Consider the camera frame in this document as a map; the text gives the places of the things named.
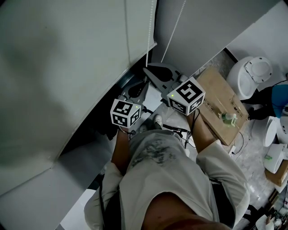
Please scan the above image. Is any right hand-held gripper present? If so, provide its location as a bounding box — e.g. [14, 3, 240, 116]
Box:
[142, 62, 206, 116]

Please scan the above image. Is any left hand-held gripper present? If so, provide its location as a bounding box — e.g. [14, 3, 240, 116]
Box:
[110, 80, 150, 129]

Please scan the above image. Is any white bead chain cord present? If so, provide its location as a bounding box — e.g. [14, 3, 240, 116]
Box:
[145, 0, 188, 68]

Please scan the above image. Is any white roller blind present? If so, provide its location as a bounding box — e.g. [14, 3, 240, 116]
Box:
[0, 0, 158, 198]

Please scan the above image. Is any person's right forearm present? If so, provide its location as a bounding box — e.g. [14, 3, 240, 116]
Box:
[186, 111, 217, 155]

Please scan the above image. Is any person's left forearm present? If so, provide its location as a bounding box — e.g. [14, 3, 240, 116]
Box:
[111, 127, 131, 169]

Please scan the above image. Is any black rod tool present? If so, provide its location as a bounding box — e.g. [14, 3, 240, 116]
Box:
[162, 124, 190, 138]

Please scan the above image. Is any large cardboard box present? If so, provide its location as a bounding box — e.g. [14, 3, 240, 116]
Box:
[195, 66, 250, 147]

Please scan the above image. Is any white toilet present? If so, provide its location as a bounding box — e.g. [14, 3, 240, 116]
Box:
[226, 56, 274, 101]

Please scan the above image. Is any person's white shirt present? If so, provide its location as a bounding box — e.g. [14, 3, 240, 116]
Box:
[83, 130, 251, 230]

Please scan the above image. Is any white window sill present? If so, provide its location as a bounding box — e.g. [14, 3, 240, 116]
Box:
[0, 84, 167, 230]

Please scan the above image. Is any white toilet lid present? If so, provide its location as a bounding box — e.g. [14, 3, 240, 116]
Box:
[263, 116, 281, 148]

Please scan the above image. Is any person's bare chest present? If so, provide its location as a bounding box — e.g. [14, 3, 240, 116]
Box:
[143, 190, 233, 230]

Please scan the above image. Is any white ceramic tank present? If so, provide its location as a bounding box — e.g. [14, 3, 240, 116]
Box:
[264, 143, 288, 174]

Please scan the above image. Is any small brown box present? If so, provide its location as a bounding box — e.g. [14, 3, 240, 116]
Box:
[265, 160, 288, 187]

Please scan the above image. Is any black equipment pile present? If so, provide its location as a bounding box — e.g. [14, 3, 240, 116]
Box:
[247, 190, 288, 230]

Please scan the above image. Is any thin black cable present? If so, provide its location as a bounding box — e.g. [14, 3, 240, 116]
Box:
[232, 131, 245, 155]

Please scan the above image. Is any black shoulder strap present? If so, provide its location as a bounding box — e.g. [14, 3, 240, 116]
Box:
[210, 177, 236, 228]

